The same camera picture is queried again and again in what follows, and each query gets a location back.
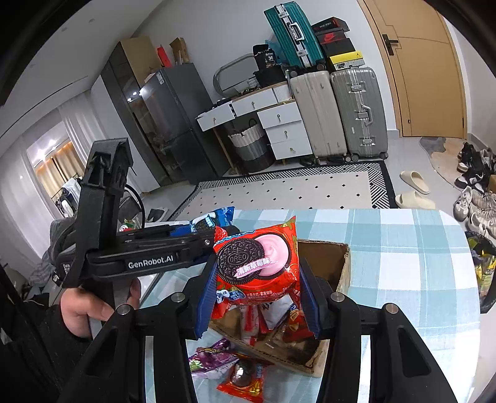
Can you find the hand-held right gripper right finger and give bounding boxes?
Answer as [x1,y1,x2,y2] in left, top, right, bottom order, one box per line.
[298,256,460,403]

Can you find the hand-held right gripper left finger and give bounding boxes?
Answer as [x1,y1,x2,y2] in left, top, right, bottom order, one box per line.
[58,254,218,403]

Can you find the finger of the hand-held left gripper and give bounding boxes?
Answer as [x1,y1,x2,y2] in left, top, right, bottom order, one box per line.
[119,226,216,265]

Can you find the red chip bag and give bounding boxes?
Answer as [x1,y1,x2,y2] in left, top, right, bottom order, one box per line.
[285,304,312,342]

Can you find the blue cookie packet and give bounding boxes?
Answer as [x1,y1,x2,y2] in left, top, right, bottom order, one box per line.
[169,206,236,237]

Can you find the brown cardboard box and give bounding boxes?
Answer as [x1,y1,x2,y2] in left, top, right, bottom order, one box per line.
[209,238,351,378]

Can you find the red pink cream cookie packet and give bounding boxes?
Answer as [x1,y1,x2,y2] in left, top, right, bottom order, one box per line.
[209,216,307,330]

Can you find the person's left forearm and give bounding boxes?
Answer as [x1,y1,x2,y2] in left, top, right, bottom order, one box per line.
[0,302,91,403]

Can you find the person's left hand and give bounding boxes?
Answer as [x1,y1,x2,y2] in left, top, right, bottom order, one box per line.
[61,278,142,338]

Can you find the white red noodle snack bag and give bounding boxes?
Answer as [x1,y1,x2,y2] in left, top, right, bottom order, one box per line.
[242,296,295,343]

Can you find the purple snack packet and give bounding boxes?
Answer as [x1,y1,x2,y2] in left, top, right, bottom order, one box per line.
[188,338,241,380]

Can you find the white curtain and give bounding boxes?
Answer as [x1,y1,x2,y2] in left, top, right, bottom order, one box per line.
[58,101,103,156]

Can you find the red chocolate cookie packet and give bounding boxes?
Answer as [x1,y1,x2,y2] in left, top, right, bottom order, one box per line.
[217,352,268,403]

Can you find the grey clothes heap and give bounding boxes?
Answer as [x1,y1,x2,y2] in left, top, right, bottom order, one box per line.
[27,219,63,287]

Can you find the black glass cabinet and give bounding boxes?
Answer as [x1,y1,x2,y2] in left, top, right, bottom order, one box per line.
[101,41,175,188]

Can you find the dark grey refrigerator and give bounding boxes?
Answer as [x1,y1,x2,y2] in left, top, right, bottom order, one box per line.
[139,63,229,187]

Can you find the black white patterned rug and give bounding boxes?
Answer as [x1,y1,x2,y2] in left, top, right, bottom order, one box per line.
[168,160,396,223]

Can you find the white black laundry basket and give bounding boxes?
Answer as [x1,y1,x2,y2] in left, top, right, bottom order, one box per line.
[227,120,275,174]

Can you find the large cardboard carton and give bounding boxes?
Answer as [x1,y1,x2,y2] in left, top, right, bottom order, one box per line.
[122,37,163,82]

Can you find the white drawer dresser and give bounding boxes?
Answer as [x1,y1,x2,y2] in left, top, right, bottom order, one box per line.
[197,83,314,163]

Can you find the beige slipper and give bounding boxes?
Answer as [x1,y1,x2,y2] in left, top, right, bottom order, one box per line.
[395,191,436,210]
[400,170,432,194]

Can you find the small cardboard carton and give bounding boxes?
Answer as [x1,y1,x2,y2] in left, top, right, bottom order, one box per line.
[170,38,190,64]

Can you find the oval mirror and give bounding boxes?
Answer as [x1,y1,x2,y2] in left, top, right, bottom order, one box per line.
[213,54,260,95]

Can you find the beige suitcase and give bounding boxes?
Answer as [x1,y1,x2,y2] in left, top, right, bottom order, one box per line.
[289,70,348,161]

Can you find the yellow black plastic bag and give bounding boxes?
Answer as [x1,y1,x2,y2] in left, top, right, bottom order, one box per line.
[465,230,496,314]

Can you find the row of shoes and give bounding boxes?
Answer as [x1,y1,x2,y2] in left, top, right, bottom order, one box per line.
[453,141,496,239]

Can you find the grey beige door mat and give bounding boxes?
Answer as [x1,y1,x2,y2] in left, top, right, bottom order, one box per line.
[419,135,471,184]

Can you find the silver suitcase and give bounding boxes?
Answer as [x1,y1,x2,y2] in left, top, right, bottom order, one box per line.
[330,67,389,161]

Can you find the teal suitcase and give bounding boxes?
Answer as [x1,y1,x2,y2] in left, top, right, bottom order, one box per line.
[264,2,326,72]

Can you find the yellow black shoe box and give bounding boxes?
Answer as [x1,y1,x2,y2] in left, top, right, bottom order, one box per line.
[327,52,365,71]

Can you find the plain black shoe box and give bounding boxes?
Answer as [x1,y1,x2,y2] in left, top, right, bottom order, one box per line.
[321,39,356,59]

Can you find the black shoe box red logo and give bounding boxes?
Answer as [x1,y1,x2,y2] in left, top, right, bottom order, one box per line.
[316,29,348,46]

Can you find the wooden door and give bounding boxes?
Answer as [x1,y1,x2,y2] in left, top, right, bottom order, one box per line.
[356,0,466,138]

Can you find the black cable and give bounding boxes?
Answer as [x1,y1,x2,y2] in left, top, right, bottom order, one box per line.
[123,184,146,230]

